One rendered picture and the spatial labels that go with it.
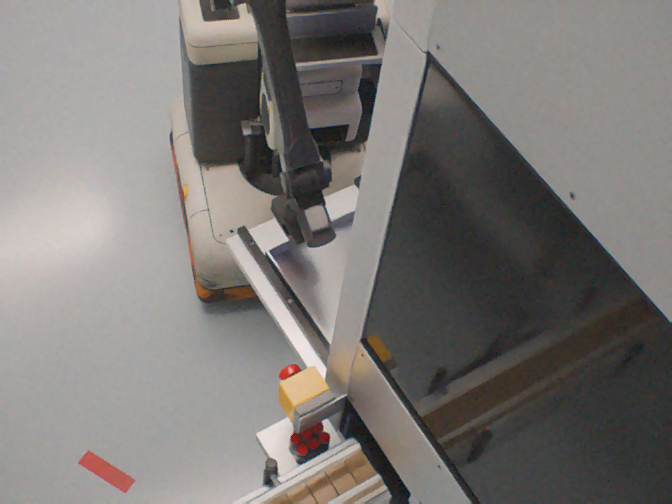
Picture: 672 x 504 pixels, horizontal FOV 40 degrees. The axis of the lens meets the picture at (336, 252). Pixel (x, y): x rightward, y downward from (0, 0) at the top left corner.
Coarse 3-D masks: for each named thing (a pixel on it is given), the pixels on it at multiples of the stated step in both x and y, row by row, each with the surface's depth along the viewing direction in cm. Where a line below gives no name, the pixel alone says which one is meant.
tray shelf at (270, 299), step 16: (336, 192) 200; (352, 192) 200; (336, 208) 197; (352, 208) 198; (272, 224) 193; (240, 240) 190; (256, 240) 191; (272, 240) 191; (240, 256) 188; (256, 272) 186; (256, 288) 185; (272, 288) 185; (272, 304) 183; (288, 320) 181; (288, 336) 179; (304, 336) 179; (304, 352) 177; (320, 368) 176
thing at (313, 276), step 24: (288, 240) 187; (336, 240) 192; (288, 264) 188; (312, 264) 188; (336, 264) 189; (288, 288) 183; (312, 288) 185; (336, 288) 186; (312, 312) 182; (336, 312) 183
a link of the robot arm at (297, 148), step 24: (240, 0) 144; (264, 0) 144; (264, 24) 146; (264, 48) 149; (288, 48) 150; (288, 72) 151; (288, 96) 154; (288, 120) 156; (288, 144) 158; (312, 144) 160; (288, 168) 161; (312, 168) 163
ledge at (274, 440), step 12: (288, 420) 169; (324, 420) 170; (264, 432) 167; (276, 432) 168; (288, 432) 168; (264, 444) 166; (276, 444) 166; (288, 444) 167; (336, 444) 167; (276, 456) 165; (288, 456) 165; (288, 468) 164
